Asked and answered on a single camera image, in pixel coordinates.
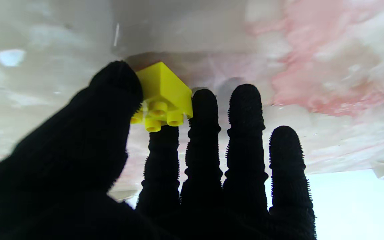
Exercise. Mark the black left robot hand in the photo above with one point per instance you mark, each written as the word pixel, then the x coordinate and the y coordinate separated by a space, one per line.
pixel 65 166

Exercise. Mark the yellow toy brick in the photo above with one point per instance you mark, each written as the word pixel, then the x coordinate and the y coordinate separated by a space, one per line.
pixel 163 90

